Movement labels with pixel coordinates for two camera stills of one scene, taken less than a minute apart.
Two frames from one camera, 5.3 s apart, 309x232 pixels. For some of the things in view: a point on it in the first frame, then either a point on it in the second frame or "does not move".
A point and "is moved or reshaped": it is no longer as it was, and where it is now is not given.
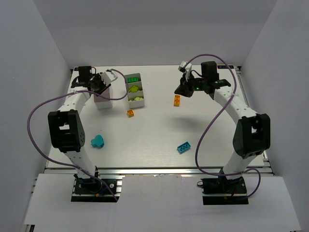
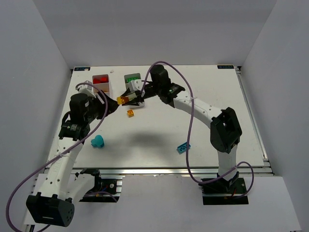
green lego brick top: x=133 y=79 does not move
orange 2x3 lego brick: x=176 y=100 is moved or reshaped
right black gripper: x=187 y=86 -> x=141 y=95
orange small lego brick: x=130 y=113 does not move
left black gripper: x=102 y=88 -> x=103 y=104
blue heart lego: x=98 y=141 does not move
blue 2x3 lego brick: x=184 y=147 does not move
